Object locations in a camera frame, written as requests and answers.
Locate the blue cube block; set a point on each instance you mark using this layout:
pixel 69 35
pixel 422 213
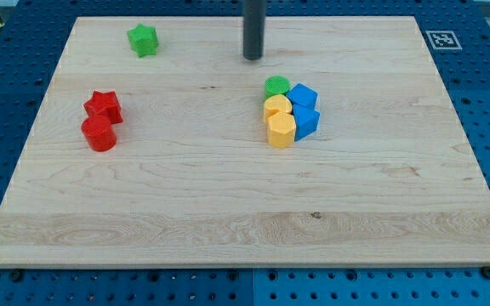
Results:
pixel 303 96

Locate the green star block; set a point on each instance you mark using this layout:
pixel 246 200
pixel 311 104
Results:
pixel 143 40

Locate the yellow hexagon block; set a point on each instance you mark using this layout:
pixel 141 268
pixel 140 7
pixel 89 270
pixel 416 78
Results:
pixel 281 130

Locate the black bolt right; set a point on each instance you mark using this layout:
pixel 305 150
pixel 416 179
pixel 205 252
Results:
pixel 485 272

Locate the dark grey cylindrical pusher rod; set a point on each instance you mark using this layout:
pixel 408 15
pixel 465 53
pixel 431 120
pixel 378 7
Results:
pixel 253 13

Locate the blue pentagon block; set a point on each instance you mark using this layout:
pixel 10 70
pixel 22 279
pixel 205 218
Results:
pixel 306 121

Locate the yellow heart block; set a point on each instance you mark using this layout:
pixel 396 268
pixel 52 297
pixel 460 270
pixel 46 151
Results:
pixel 274 104

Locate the green cylinder block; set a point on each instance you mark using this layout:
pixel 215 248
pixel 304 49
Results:
pixel 275 85

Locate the red star block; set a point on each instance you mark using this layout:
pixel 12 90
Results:
pixel 105 104

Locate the red cylinder block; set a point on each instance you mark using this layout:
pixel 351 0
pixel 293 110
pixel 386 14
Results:
pixel 98 132

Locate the white fiducial marker tag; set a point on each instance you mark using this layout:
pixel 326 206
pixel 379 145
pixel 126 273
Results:
pixel 443 40

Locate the black bolt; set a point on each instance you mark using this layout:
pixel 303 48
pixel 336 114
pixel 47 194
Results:
pixel 485 272
pixel 15 275

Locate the black bolt left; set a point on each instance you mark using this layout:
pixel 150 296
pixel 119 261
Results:
pixel 15 275

